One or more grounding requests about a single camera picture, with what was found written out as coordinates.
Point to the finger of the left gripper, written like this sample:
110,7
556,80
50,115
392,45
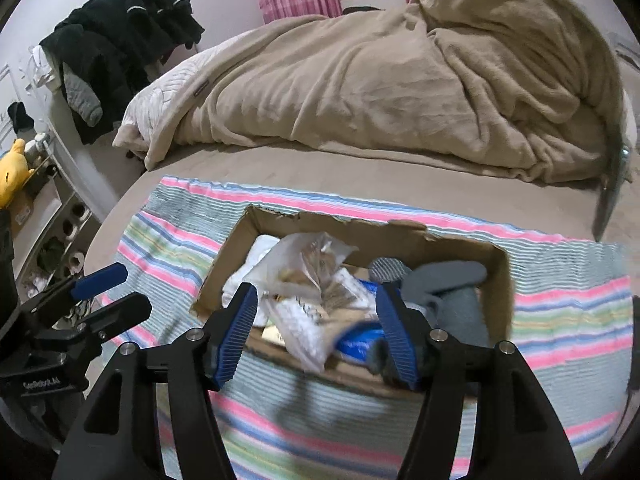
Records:
97,282
110,321

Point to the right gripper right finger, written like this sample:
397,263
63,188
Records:
405,331

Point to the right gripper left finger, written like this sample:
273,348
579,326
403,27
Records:
227,331

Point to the blue tissue pack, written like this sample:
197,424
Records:
360,339

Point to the grey-blue socks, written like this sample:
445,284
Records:
457,312

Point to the white socks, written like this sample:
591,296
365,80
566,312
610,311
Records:
261,246

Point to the cotton swabs bag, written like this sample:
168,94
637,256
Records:
305,291

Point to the grey dotted grip socks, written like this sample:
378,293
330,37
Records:
429,279

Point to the white shelf unit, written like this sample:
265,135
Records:
53,224

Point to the open cardboard box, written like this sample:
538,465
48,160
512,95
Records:
407,241

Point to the yellow plush toy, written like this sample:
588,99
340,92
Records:
14,172

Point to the striped pastel towel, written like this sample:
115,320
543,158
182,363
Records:
573,321

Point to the grey sock hanging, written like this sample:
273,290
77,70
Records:
81,98

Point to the white quilted duvet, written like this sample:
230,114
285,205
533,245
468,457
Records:
142,124

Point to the black clothes pile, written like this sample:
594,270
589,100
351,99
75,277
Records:
111,44

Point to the dark tablet leaning upright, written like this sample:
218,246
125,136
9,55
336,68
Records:
611,184

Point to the beige fleece blanket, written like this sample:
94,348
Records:
525,89

